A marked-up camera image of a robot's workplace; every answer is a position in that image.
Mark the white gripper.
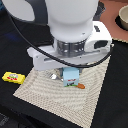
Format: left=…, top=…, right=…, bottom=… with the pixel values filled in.
left=27, top=21, right=112, bottom=71

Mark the light blue milk carton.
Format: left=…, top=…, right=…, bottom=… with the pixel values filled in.
left=63, top=67, right=79, bottom=87

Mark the yellow butter box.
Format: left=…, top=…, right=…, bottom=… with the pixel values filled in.
left=2, top=72, right=25, bottom=84

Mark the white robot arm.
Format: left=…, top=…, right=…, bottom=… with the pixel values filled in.
left=1, top=0, right=112, bottom=71

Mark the large grey pot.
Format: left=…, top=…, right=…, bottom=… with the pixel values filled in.
left=93, top=2, right=106, bottom=21

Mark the pink stove mat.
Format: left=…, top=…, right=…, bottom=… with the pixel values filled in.
left=100, top=0, right=128, bottom=43

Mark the woven beige placemat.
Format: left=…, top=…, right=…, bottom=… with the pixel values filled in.
left=14, top=58, right=110, bottom=128

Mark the fork with wooden handle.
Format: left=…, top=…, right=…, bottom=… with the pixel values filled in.
left=50, top=74, right=85, bottom=89

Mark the black cable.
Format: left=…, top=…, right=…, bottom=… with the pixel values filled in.
left=6, top=13, right=115, bottom=69

